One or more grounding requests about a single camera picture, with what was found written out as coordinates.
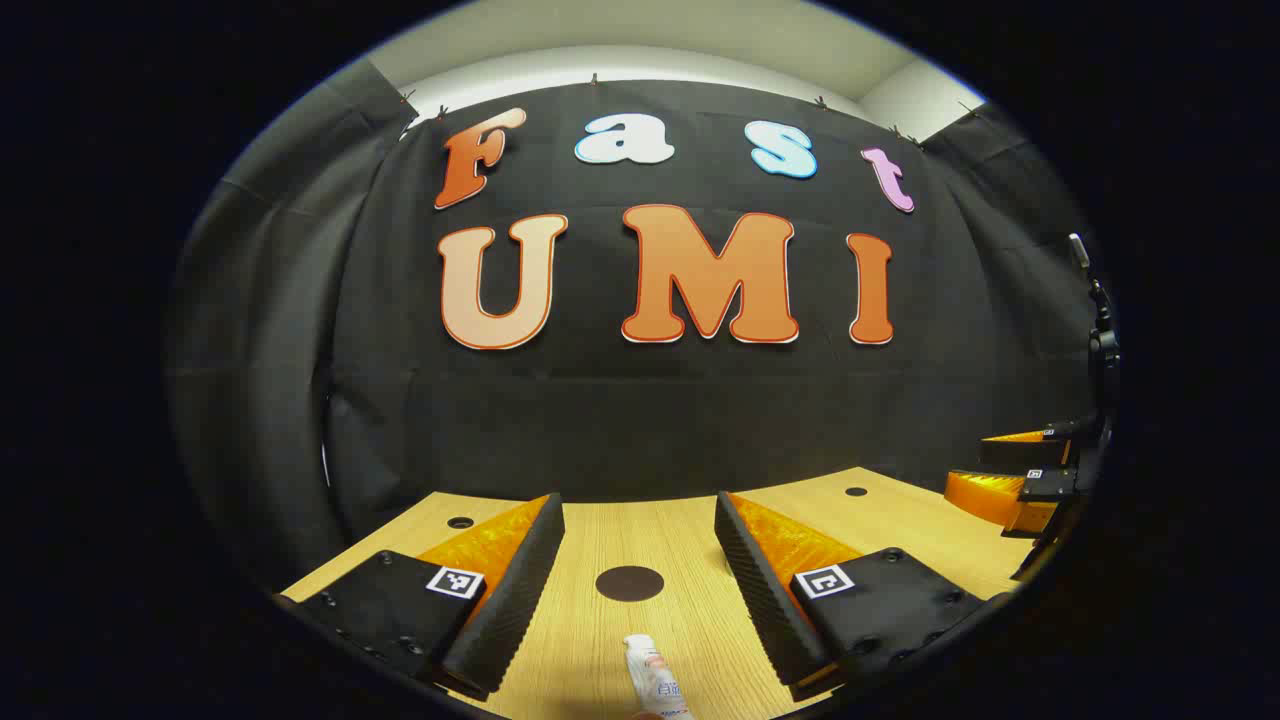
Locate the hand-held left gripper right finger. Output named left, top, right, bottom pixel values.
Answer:
left=714, top=490, right=989, bottom=703

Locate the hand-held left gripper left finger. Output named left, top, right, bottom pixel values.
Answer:
left=298, top=493, right=565, bottom=701

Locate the dark round coaster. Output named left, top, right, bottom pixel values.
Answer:
left=596, top=565, right=666, bottom=603

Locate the white toothpaste tube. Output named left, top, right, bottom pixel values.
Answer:
left=623, top=633, right=695, bottom=720

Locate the wooden desktop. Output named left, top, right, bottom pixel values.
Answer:
left=280, top=465, right=1061, bottom=720

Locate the dark metal stand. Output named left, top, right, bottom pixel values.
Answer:
left=1068, top=233, right=1122, bottom=373

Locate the black backdrop cloth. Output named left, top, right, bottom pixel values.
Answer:
left=165, top=60, right=1111, bottom=591

